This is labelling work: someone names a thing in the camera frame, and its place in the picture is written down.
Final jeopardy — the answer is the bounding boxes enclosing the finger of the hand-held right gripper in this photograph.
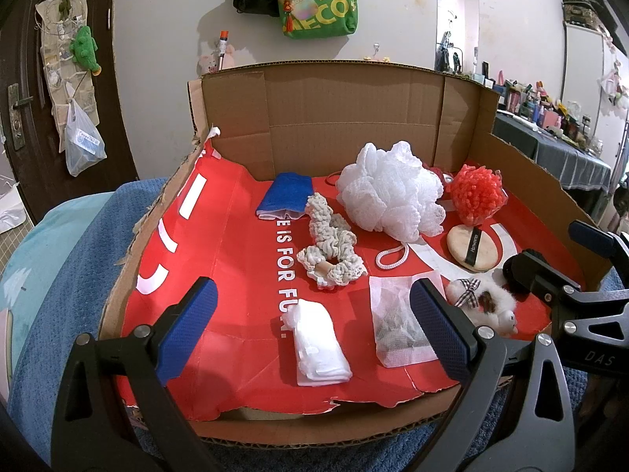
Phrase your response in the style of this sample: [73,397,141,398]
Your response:
[568,220,629,260]
[511,250,598,308]

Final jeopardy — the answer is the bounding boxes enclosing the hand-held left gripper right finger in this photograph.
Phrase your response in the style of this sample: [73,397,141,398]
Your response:
[409,278,576,472]

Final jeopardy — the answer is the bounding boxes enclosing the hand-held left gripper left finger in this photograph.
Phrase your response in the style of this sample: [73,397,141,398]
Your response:
[56,276,219,472]

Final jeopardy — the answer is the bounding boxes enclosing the white mesh pouch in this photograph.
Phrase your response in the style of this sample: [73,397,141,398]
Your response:
[368,275,438,368]

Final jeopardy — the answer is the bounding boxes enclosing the white plush toy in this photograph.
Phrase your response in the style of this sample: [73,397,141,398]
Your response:
[445,275,519,339]

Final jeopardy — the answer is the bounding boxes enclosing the beige powder puff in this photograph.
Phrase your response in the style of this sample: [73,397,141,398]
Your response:
[446,223,504,272]

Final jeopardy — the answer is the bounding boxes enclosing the orange-red mesh loofah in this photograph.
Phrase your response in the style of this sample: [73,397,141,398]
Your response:
[449,164,507,227]

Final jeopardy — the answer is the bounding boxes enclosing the white cloth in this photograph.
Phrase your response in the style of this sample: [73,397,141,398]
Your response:
[280,299,353,387]

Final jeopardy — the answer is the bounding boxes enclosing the cream crochet scrunchie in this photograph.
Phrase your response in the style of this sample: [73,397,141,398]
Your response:
[297,193,368,290]

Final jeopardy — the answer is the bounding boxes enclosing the dark red knitted sponge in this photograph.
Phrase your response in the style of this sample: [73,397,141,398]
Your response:
[427,167,458,192]

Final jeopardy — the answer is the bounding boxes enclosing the white mesh bath pouf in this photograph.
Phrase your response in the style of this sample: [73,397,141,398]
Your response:
[337,141,448,271]

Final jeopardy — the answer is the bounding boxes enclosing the blue cloth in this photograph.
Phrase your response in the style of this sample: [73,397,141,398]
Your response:
[256,173,315,220]

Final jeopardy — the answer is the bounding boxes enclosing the brown cardboard box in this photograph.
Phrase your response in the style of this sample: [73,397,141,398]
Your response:
[96,61,617,446]

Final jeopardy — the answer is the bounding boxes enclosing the cluttered side table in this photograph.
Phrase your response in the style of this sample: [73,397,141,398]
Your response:
[472,59,605,153]

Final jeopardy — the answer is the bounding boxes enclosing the hanging plush toys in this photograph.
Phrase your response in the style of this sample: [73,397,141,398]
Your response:
[597,59,629,109]

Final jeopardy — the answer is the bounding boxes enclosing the light blue pillow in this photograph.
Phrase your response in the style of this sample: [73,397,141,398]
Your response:
[0,192,119,379]

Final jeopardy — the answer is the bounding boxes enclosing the blue fleece blanket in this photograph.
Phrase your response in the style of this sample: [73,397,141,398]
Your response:
[10,177,629,472]

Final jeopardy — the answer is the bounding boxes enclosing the white wardrobe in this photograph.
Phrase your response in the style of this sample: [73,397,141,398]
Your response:
[560,0,629,192]

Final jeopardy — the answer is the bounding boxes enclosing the clear plastic bag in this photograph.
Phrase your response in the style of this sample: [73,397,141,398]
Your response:
[65,100,107,178]

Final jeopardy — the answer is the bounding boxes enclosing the white papers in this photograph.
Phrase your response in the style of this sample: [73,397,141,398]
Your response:
[0,177,28,232]

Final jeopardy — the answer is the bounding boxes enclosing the black bag on wardrobe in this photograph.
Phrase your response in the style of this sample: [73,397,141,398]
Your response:
[563,0,615,30]

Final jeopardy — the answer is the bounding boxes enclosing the dark wooden door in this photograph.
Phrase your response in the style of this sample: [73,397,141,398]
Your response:
[0,0,141,222]

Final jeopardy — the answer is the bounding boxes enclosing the orange-capped white stick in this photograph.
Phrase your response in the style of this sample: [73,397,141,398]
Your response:
[216,29,231,72]

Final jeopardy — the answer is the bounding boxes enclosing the green plush crocodile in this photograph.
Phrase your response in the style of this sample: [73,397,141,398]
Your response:
[69,26,103,77]

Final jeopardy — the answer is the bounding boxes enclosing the cream hanging organizer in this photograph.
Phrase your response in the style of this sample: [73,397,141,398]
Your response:
[37,0,101,133]

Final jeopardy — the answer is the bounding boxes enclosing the pink wall sticker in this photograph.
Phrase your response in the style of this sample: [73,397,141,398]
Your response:
[198,42,237,76]

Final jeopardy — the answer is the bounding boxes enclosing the wall mirror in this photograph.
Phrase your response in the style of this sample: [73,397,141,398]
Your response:
[435,0,480,77]

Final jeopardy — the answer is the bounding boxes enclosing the metal door handle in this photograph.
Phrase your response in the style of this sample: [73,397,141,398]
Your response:
[7,83,35,151]

